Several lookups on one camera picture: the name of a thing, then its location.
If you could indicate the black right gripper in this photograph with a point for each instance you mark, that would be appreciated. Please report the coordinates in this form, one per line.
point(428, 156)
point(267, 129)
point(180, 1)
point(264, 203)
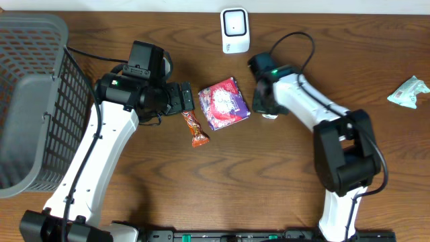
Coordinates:
point(257, 107)

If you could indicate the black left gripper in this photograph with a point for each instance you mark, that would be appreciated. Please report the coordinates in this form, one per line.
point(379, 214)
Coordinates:
point(185, 96)

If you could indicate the red purple snack bag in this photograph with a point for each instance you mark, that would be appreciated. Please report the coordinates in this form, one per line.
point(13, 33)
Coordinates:
point(223, 104)

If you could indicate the orange red chocolate bar wrapper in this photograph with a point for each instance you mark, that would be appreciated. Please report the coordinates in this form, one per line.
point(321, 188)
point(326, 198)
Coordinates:
point(199, 137)

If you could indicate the small orange box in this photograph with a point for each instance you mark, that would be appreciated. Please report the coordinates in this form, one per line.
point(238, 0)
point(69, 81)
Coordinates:
point(270, 116)

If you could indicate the mint green wipes pack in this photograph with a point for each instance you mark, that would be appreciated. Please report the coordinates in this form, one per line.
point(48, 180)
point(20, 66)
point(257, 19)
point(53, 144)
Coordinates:
point(406, 94)

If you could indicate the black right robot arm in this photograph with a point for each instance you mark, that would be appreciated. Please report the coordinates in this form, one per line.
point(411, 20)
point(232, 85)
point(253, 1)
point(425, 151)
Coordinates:
point(345, 152)

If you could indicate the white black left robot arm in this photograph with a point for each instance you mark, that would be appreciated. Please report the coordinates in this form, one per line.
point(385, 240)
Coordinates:
point(130, 95)

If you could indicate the white barcode scanner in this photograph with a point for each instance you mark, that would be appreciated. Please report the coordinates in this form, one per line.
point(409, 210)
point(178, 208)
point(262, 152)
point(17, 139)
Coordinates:
point(235, 30)

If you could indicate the dark grey plastic basket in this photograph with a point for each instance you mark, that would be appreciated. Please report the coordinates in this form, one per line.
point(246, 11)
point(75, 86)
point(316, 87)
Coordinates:
point(44, 103)

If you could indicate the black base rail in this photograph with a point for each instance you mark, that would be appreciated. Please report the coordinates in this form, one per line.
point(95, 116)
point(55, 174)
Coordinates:
point(289, 235)

